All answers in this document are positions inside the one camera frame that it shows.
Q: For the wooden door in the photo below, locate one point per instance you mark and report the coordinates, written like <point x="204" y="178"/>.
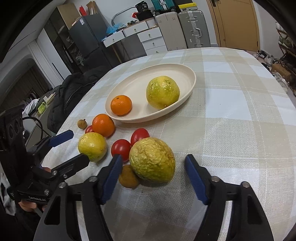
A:
<point x="231" y="25"/>

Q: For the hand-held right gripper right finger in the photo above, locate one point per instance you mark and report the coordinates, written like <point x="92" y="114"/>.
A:
<point x="195" y="178"/>

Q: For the red bag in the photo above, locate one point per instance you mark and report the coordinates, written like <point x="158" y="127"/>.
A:
<point x="82" y="11"/>

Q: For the red tomato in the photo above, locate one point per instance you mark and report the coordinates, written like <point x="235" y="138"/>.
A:
<point x="88" y="129"/>
<point x="120" y="149"/>
<point x="140" y="136"/>

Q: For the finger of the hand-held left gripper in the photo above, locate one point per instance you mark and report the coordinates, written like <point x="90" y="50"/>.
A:
<point x="61" y="138"/>
<point x="69" y="164"/>

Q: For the beige suitcase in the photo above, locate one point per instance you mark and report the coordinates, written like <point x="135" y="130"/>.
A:
<point x="168" y="30"/>

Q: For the silver suitcase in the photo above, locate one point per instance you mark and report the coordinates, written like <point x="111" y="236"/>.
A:
<point x="194" y="27"/>

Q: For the wrinkled yellow guava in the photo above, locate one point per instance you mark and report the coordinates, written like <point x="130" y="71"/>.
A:
<point x="151" y="162"/>

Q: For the small green-yellow guava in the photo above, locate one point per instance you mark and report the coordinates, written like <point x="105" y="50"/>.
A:
<point x="92" y="147"/>

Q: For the yellow and black box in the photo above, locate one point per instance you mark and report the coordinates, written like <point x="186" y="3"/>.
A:
<point x="186" y="7"/>

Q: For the black padded jacket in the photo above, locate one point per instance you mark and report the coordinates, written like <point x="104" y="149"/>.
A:
<point x="69" y="92"/>

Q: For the curved metal tube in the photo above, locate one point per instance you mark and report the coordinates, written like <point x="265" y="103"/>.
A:
<point x="118" y="14"/>

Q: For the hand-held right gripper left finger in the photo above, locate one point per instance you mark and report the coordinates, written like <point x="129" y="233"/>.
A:
<point x="111" y="178"/>

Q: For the shoe rack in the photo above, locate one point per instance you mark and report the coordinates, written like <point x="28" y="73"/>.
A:
<point x="288" y="51"/>

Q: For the cardboard box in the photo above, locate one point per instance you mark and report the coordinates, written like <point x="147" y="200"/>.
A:
<point x="281" y="70"/>

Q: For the small brown kiwi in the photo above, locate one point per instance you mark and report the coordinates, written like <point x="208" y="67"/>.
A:
<point x="82" y="123"/>

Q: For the dark grey refrigerator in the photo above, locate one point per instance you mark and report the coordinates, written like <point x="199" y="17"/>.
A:
<point x="92" y="39"/>

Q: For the teal suitcase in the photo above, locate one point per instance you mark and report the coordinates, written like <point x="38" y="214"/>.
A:
<point x="161" y="5"/>

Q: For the dark glass cabinet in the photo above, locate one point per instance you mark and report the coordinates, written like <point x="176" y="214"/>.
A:
<point x="60" y="39"/>

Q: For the white desk with drawers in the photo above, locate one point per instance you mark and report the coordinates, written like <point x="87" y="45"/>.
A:
<point x="152" y="37"/>

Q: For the group of sneakers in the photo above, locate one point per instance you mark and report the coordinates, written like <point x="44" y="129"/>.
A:
<point x="269" y="59"/>

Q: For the blue plastic bag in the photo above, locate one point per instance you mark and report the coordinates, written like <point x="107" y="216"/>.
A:
<point x="113" y="29"/>

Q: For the cream oval plate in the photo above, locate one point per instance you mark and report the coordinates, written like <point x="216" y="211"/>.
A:
<point x="138" y="92"/>

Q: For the white cloth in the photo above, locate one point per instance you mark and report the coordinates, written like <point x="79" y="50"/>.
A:
<point x="31" y="105"/>

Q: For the green container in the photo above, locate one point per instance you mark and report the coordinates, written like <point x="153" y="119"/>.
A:
<point x="41" y="108"/>

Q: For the person's left hand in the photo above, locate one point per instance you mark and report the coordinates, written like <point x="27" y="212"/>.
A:
<point x="26" y="206"/>

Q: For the orange mandarin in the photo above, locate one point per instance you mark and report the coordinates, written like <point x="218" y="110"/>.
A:
<point x="103" y="125"/>
<point x="121" y="105"/>

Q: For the cardboard pieces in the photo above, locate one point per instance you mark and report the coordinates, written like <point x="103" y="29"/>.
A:
<point x="92" y="7"/>

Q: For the yellow-brown kiwi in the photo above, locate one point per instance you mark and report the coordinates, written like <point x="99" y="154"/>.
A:
<point x="128" y="177"/>

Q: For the large yellow guava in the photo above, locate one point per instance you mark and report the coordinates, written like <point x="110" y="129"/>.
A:
<point x="163" y="91"/>

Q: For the checked beige tablecloth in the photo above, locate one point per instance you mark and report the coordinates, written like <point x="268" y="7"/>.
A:
<point x="231" y="139"/>

